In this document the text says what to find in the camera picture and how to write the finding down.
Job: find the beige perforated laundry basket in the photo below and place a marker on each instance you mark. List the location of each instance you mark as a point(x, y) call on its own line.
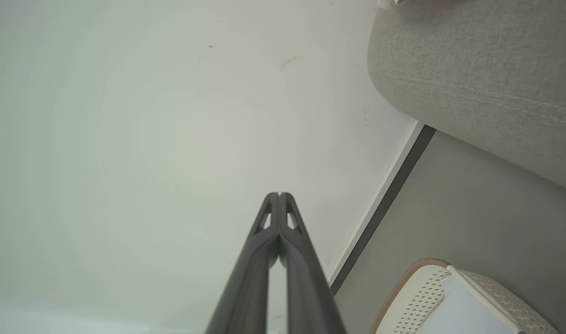
point(417, 301)

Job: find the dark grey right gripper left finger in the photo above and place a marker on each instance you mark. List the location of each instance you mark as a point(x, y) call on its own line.
point(250, 287)

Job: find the dark grey baseboard strip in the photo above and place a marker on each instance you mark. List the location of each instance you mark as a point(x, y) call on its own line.
point(385, 204)

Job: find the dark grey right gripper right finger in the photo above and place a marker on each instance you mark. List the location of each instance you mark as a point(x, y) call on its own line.
point(308, 287)

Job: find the grey fabric sofa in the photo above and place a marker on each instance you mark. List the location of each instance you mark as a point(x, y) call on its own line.
point(473, 69)

